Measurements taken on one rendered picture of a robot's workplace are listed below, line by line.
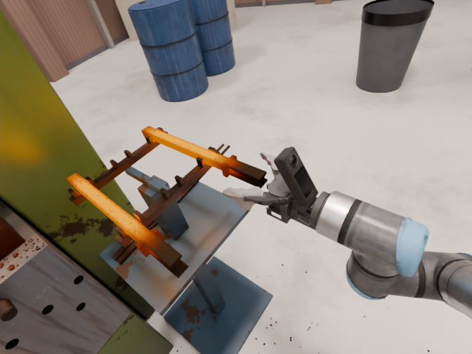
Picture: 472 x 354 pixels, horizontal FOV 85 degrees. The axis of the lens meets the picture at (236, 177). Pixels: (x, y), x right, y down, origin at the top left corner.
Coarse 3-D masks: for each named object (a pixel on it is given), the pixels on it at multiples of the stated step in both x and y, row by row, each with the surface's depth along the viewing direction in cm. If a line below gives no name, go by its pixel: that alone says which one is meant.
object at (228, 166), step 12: (144, 132) 76; (156, 132) 75; (168, 144) 72; (180, 144) 69; (192, 144) 68; (192, 156) 67; (204, 156) 64; (216, 156) 63; (216, 168) 63; (228, 168) 60; (240, 168) 58; (252, 168) 58; (252, 180) 58; (264, 180) 57
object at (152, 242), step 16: (80, 176) 65; (80, 192) 64; (96, 192) 60; (112, 208) 56; (128, 224) 52; (144, 240) 47; (160, 240) 47; (160, 256) 44; (176, 256) 44; (176, 272) 46
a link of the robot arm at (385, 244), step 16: (352, 208) 45; (368, 208) 44; (352, 224) 44; (368, 224) 43; (384, 224) 42; (400, 224) 41; (416, 224) 41; (352, 240) 44; (368, 240) 42; (384, 240) 41; (400, 240) 40; (416, 240) 39; (368, 256) 44; (384, 256) 42; (400, 256) 40; (416, 256) 39; (384, 272) 44; (400, 272) 41
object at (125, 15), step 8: (120, 0) 468; (128, 0) 462; (136, 0) 456; (232, 0) 454; (120, 8) 480; (128, 8) 474; (232, 8) 459; (128, 16) 485; (232, 16) 464; (128, 24) 497; (232, 24) 469; (128, 32) 510; (136, 40) 515
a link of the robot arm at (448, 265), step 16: (432, 256) 49; (448, 256) 48; (464, 256) 48; (432, 272) 47; (448, 272) 44; (464, 272) 41; (432, 288) 47; (448, 288) 42; (464, 288) 39; (448, 304) 44; (464, 304) 38
